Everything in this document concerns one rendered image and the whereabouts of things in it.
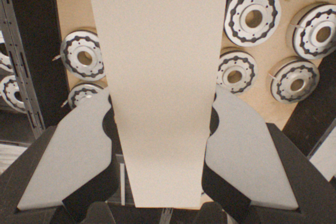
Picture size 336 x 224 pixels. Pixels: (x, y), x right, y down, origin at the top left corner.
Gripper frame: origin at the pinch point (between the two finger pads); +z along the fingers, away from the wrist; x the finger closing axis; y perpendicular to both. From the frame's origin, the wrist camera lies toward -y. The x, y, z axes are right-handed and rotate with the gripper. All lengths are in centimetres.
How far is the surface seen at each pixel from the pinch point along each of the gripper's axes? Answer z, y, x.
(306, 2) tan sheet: 25.8, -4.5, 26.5
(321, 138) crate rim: 15.7, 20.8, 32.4
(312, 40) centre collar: 22.1, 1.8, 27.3
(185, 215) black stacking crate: 23, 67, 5
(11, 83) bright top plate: 22.6, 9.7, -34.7
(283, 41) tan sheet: 25.7, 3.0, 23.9
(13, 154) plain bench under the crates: 39, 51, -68
